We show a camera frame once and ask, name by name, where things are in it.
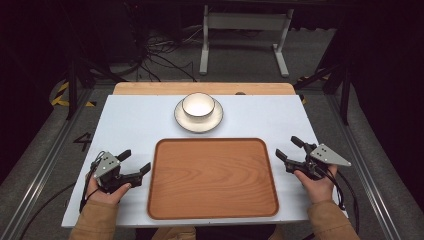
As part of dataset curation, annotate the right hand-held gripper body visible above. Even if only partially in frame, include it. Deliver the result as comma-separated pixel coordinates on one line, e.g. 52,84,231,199
284,143,352,182

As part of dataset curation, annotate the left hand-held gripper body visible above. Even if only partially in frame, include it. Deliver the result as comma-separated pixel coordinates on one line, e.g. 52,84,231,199
93,151,143,195

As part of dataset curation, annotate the person's left hand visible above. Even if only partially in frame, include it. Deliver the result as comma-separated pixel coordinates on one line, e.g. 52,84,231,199
85,177,133,205

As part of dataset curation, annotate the person's right hand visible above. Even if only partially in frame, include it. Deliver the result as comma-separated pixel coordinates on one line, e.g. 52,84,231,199
293,164,339,205

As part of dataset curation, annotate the white table mat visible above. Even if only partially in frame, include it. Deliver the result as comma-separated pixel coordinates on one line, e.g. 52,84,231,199
61,94,350,229

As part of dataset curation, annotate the black tripod stand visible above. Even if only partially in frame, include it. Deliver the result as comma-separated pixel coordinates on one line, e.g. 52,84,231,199
64,58,128,121
293,61,352,127

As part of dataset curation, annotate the wooden tray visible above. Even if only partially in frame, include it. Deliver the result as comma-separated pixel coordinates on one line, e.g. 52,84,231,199
146,137,280,221

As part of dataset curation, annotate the white ceramic plate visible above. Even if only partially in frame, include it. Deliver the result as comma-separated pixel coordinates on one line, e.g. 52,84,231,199
173,97,225,134

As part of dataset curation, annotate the white ceramic bowl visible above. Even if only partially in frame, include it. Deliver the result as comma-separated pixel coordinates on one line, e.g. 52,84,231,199
181,92,217,122

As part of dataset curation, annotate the yellow black floor tape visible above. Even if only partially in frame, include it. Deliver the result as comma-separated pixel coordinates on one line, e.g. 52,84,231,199
49,81,98,109

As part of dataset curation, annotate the white metal stand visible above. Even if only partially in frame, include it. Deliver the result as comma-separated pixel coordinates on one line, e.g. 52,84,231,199
198,4,295,79

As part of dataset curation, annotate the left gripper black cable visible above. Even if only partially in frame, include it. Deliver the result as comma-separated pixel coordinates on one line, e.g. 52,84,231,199
78,150,106,215

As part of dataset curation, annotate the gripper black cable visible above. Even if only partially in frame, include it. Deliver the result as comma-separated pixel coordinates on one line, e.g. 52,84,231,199
316,164,361,236
78,150,106,215

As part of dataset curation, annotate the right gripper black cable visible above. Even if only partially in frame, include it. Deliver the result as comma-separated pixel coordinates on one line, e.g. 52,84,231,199
316,164,361,236

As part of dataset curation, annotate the aluminium floor rail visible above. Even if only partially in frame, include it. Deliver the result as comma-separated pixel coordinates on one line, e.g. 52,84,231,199
0,87,97,240
323,92,405,240

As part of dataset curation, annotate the bundle of black floor cables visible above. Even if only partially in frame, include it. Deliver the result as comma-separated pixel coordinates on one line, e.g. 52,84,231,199
124,2,202,83

